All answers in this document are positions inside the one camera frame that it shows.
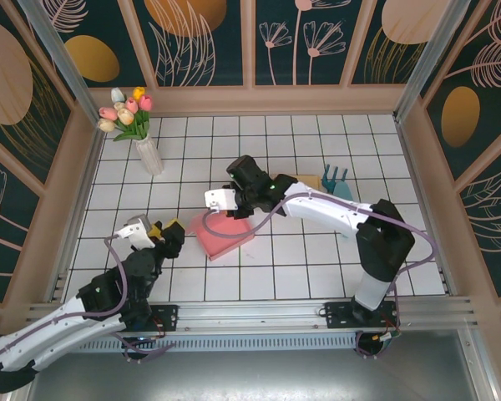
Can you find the aluminium mounting rail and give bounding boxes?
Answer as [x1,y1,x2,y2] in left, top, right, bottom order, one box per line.
[23,295,483,337]

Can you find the aluminium frame post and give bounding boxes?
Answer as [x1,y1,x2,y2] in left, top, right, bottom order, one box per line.
[16,0,99,126]
[394,0,473,122]

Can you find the yellow paper box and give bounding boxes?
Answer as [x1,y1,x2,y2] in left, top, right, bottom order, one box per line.
[269,173,322,192]

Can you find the teal garden fork wooden handle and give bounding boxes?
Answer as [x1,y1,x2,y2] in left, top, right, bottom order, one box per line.
[320,164,350,194]

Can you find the white ribbed vase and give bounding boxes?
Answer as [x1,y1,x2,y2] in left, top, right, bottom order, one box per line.
[133,135,165,176]

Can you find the pink paper box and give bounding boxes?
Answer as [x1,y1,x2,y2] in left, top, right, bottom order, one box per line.
[190,207,256,263]

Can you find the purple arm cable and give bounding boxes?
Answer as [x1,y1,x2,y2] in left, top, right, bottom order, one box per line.
[202,191,439,361]
[0,236,177,363]

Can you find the light blue garden trowel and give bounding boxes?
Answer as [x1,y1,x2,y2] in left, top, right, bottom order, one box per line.
[331,180,355,240]

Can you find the slotted grey cable duct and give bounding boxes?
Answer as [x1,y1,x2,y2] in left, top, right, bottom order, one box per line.
[73,333,358,353]

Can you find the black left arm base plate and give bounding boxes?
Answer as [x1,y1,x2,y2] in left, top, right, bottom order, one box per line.
[148,303,180,334]

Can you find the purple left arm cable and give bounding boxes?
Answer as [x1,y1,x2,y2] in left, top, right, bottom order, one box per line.
[0,236,177,363]

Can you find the aluminium table side rail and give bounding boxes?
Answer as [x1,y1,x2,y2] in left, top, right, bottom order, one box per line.
[45,124,108,304]
[393,109,460,298]

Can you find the artificial tulip bouquet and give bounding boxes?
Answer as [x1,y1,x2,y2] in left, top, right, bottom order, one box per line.
[96,86,154,143]

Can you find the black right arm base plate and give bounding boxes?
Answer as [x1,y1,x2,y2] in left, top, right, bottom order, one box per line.
[325,300,402,331]

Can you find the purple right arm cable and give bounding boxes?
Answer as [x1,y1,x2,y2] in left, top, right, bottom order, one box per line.
[202,191,439,361]

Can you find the grey metal sheet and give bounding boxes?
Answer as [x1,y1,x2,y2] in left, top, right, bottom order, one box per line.
[8,349,500,401]

